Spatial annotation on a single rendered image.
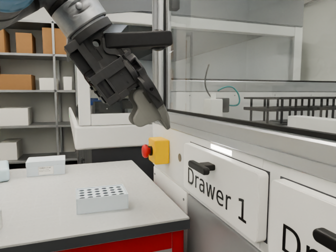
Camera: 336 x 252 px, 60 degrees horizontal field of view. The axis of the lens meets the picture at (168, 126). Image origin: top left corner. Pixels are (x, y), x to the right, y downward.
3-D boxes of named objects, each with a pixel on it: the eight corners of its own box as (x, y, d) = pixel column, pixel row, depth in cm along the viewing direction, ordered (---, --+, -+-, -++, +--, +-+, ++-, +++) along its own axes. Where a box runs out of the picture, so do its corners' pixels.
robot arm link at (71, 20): (90, -1, 50) (94, -18, 42) (106, 23, 51) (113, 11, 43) (52, 22, 48) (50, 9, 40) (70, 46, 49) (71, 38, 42)
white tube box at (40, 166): (26, 177, 100) (25, 162, 99) (29, 170, 108) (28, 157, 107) (65, 174, 104) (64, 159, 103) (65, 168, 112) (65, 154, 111)
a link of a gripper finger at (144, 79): (150, 108, 51) (121, 67, 49) (158, 102, 52) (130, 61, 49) (158, 110, 47) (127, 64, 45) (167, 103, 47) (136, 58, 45)
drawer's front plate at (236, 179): (256, 244, 44) (259, 173, 43) (183, 186, 71) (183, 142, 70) (266, 242, 45) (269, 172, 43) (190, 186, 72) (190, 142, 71)
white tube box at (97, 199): (76, 214, 69) (75, 199, 68) (76, 202, 77) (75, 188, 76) (128, 208, 73) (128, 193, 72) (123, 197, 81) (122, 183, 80)
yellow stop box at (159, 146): (153, 165, 84) (152, 140, 83) (146, 160, 91) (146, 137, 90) (169, 164, 85) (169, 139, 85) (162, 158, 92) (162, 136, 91)
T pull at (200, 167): (204, 176, 52) (204, 168, 52) (187, 166, 59) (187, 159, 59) (221, 174, 53) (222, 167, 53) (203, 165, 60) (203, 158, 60)
